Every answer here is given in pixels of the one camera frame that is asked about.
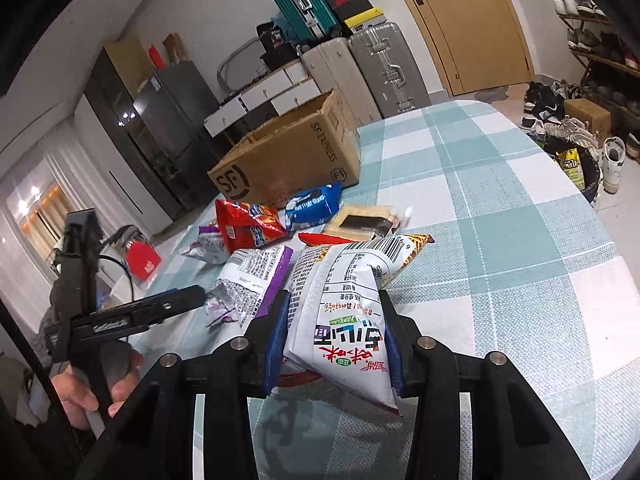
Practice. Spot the brown cardboard box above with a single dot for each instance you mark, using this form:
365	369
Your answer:
280	160

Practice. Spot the small cardboard box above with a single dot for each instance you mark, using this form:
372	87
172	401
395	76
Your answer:
587	116

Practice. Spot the red paper bag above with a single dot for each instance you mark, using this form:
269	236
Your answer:
157	57

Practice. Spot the red chip bag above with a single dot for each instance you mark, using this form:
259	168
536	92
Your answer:
245	227

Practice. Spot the white silver snack packet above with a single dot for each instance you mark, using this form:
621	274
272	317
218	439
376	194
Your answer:
250	275

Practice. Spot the dark grey fridge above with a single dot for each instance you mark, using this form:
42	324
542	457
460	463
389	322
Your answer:
170	120

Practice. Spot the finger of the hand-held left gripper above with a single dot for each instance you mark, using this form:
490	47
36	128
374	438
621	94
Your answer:
165	305

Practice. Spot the beige curtain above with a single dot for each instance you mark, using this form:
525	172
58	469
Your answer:
42	220

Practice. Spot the white sheer curtain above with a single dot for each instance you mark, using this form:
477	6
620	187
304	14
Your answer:
75	185

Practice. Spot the yellow snack wrapper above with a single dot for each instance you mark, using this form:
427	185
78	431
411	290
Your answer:
571	167

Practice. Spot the pile of sneakers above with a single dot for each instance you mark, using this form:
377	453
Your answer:
545	110

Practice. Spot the teal plaid tablecloth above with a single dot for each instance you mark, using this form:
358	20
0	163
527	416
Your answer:
500	260

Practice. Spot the clear cracker sandwich packet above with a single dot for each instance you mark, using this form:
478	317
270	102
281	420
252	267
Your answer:
360	222

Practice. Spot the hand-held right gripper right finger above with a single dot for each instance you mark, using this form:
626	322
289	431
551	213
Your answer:
394	360

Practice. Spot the black trash bin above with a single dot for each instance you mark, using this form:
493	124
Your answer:
592	175

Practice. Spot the teal suitcase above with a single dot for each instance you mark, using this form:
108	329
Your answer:
300	5

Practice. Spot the beige suitcase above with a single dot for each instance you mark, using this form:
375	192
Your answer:
340	80

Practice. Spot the black storage box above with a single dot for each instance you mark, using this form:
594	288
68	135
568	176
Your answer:
280	56

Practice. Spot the grey door mat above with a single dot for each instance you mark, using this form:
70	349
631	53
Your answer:
490	94

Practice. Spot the purple white snack packet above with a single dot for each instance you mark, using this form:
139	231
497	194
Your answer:
207	245

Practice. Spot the person's left hand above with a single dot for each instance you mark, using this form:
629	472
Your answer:
75	390

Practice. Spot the white snack bag orange stripes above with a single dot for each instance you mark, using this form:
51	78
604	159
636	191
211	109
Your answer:
340	310

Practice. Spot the white desk with drawers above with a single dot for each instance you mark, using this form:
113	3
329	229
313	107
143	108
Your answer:
265	92

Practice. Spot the wooden door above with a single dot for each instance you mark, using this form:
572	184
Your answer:
475	25

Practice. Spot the brown paper bag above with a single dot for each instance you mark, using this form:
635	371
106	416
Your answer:
175	47

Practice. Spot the shoe rack with shoes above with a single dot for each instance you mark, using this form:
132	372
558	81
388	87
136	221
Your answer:
570	0

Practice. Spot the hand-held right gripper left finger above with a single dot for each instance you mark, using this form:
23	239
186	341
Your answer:
276	355

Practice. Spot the red pouch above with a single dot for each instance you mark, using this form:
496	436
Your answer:
143	262

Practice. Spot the tall flat cardboard box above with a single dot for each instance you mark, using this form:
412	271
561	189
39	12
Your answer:
127	60

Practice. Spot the grey oval frame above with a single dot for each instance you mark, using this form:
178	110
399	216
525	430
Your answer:
225	67

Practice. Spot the silver suitcase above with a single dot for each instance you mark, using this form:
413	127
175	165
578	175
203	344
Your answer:
385	65

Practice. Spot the dark glass cabinet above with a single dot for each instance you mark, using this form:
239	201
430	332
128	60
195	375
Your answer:
107	110

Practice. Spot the blue cookie packet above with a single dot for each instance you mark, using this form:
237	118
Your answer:
312	207

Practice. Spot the white high-top sneaker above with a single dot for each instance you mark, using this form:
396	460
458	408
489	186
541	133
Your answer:
612	162

